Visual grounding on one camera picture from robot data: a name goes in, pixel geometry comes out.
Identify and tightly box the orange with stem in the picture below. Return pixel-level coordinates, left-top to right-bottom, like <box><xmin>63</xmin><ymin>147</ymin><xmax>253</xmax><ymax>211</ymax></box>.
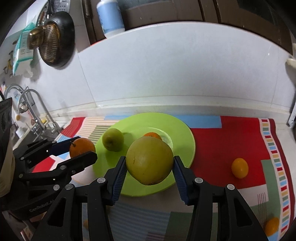
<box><xmin>69</xmin><ymin>138</ymin><xmax>96</xmax><ymax>158</ymax></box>

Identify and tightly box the small orange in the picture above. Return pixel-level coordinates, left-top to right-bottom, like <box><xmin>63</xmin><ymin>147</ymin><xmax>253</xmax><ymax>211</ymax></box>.
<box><xmin>264</xmin><ymin>217</ymin><xmax>280</xmax><ymax>237</ymax></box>

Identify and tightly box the small yellow orange fruit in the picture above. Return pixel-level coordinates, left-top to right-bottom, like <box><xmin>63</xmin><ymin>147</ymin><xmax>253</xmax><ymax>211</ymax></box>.
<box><xmin>231</xmin><ymin>158</ymin><xmax>249</xmax><ymax>179</ymax></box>

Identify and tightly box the green apple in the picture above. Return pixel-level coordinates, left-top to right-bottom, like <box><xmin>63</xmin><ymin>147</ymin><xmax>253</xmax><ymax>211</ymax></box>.
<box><xmin>102</xmin><ymin>128</ymin><xmax>125</xmax><ymax>152</ymax></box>

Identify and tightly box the large yellow-green pear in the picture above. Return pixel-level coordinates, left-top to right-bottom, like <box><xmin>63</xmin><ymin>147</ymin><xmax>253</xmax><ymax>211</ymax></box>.
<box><xmin>126</xmin><ymin>136</ymin><xmax>174</xmax><ymax>185</ymax></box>

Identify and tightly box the orange tangerine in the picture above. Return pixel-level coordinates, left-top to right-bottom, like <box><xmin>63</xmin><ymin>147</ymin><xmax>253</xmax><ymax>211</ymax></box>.
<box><xmin>144</xmin><ymin>132</ymin><xmax>162</xmax><ymax>140</ymax></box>

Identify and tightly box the chrome kitchen faucet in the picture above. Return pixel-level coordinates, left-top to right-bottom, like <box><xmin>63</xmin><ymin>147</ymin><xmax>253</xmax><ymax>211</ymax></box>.
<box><xmin>16</xmin><ymin>87</ymin><xmax>62</xmax><ymax>134</ymax></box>

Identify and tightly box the colourful patterned mat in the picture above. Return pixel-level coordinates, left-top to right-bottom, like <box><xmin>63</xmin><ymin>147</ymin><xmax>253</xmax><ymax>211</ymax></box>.
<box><xmin>56</xmin><ymin>115</ymin><xmax>295</xmax><ymax>240</ymax></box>

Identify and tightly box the tissue paper pack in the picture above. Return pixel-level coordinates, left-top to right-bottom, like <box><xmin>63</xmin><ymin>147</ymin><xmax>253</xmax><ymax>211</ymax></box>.
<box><xmin>13</xmin><ymin>23</ymin><xmax>35</xmax><ymax>78</ymax></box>

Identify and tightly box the lime green plate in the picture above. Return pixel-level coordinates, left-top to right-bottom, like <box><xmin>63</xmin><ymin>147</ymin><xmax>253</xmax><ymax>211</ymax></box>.
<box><xmin>93</xmin><ymin>113</ymin><xmax>196</xmax><ymax>197</ymax></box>

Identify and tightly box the brass strainer ladle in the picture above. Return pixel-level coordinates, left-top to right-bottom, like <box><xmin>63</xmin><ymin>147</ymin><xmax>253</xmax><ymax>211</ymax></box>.
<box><xmin>27</xmin><ymin>23</ymin><xmax>60</xmax><ymax>64</ymax></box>

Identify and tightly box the black frying pan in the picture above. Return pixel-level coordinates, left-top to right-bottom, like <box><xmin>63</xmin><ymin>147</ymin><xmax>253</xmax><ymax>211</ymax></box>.
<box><xmin>45</xmin><ymin>11</ymin><xmax>75</xmax><ymax>68</ymax></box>

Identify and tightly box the perforated steel steamer plate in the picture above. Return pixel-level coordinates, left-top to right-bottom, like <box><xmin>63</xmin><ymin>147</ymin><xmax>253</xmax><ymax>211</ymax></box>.
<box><xmin>47</xmin><ymin>0</ymin><xmax>71</xmax><ymax>15</ymax></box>

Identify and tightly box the blue white pump bottle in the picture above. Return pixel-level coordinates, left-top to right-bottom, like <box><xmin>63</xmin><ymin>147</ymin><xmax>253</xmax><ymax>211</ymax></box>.
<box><xmin>96</xmin><ymin>0</ymin><xmax>125</xmax><ymax>38</ymax></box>

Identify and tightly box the cream handled saucepan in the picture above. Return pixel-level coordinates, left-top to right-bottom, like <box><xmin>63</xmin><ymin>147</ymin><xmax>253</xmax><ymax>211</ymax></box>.
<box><xmin>286</xmin><ymin>58</ymin><xmax>296</xmax><ymax>69</ymax></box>

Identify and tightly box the dark window frame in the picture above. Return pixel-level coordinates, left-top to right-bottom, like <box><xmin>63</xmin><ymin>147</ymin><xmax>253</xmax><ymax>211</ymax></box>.
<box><xmin>81</xmin><ymin>0</ymin><xmax>293</xmax><ymax>53</ymax></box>

